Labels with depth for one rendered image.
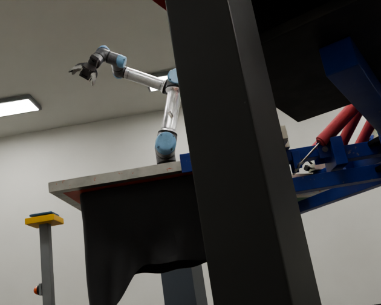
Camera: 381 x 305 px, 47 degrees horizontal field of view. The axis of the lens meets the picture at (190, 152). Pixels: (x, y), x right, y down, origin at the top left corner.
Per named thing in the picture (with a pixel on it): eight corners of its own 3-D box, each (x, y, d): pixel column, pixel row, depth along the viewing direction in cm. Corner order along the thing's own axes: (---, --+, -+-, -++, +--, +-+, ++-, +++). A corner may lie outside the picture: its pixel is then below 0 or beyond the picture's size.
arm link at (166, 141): (173, 161, 259) (187, 79, 277) (175, 152, 245) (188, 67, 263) (153, 157, 259) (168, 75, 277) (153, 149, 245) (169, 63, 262)
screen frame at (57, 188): (48, 192, 158) (48, 182, 159) (92, 218, 213) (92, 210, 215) (266, 156, 157) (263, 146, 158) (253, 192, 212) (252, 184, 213)
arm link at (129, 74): (187, 89, 287) (116, 65, 289) (188, 81, 276) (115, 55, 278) (181, 104, 283) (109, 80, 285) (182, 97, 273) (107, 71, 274)
